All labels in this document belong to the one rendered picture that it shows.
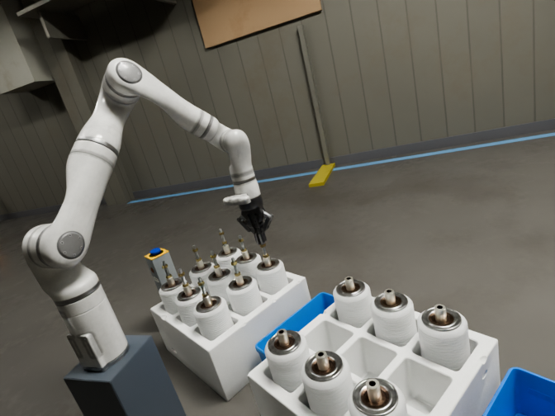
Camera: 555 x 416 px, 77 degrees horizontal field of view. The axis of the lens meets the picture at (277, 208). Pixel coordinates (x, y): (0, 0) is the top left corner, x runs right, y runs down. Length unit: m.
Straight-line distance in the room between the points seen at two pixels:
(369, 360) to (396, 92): 2.52
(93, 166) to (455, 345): 0.83
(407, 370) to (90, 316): 0.68
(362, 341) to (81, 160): 0.75
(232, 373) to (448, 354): 0.57
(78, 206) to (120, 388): 0.39
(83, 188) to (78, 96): 3.54
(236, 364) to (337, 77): 2.58
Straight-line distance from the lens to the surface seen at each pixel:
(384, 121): 3.20
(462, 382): 0.81
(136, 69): 0.96
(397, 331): 0.87
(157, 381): 0.98
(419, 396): 0.92
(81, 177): 0.83
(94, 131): 0.88
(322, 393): 0.74
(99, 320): 0.87
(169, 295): 1.22
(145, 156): 4.15
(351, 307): 0.92
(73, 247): 0.80
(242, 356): 1.09
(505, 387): 0.91
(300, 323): 1.16
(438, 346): 0.82
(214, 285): 1.16
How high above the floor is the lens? 0.77
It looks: 18 degrees down
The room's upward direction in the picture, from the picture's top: 15 degrees counter-clockwise
